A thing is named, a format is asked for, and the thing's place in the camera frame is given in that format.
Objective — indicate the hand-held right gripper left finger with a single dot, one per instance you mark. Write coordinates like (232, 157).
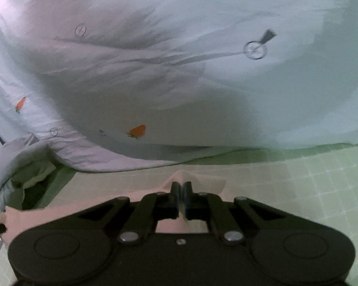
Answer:
(175, 198)

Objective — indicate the pink cloth garment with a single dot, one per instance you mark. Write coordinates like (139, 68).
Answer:
(204, 181)

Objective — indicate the white carrot print duvet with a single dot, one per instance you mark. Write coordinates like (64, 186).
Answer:
(179, 80)

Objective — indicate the crumpled pale cloth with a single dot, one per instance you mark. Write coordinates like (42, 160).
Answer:
(35, 172)

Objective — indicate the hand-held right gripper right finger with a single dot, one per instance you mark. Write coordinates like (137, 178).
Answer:
(187, 198)

